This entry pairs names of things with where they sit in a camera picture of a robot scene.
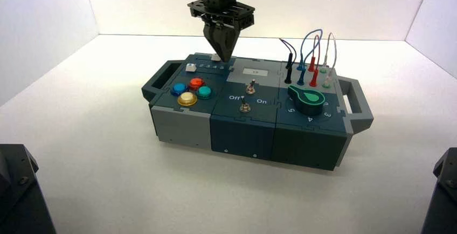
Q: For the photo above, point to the teal push button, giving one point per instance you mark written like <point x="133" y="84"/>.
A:
<point x="204" y="91"/>

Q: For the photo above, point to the blue push button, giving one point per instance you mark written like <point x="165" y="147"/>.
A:
<point x="179" y="88"/>

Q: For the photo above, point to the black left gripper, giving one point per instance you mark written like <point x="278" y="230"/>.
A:
<point x="221" y="11"/>

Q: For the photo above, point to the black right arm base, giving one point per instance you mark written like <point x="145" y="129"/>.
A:
<point x="444" y="203"/>

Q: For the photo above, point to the metal toggle switch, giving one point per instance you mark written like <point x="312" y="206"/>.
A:
<point x="245" y="108"/>
<point x="250" y="90"/>

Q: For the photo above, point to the white slider knob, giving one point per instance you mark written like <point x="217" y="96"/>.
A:
<point x="191" y="68"/>
<point x="215" y="57"/>

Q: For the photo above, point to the yellow push button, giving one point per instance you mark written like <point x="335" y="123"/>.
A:
<point x="187" y="98"/>

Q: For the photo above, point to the orange push button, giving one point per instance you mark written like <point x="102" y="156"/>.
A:
<point x="196" y="82"/>

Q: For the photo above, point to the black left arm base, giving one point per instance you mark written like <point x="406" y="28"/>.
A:
<point x="21" y="203"/>

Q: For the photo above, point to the white label plate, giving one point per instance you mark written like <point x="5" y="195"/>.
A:
<point x="255" y="72"/>

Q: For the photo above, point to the dark rotary knob green pointer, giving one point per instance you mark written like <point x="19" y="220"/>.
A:
<point x="310" y="103"/>

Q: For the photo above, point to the blue grey control task box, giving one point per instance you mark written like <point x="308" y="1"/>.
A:
<point x="242" y="136"/>

